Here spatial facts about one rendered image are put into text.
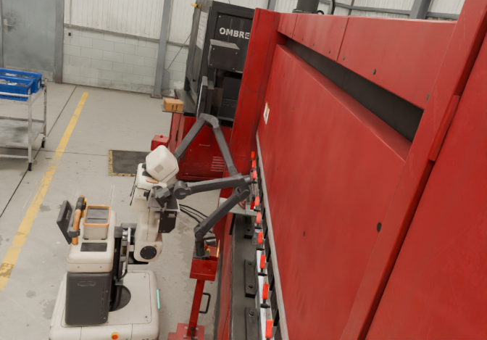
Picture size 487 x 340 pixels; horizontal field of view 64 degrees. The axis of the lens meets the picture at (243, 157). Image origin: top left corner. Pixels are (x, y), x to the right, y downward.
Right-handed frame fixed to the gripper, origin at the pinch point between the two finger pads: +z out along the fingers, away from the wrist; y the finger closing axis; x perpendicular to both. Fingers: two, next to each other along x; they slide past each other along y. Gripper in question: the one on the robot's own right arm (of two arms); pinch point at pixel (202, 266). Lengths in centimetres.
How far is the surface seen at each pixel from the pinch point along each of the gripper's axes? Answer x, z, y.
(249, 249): 2.8, -7.6, 30.5
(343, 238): -127, -99, 48
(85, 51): 690, -78, -281
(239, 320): -58, -10, 22
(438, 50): -143, -143, 57
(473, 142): -186, -144, 35
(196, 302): 2.4, 30.5, -6.9
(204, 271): -4.9, 0.5, 1.3
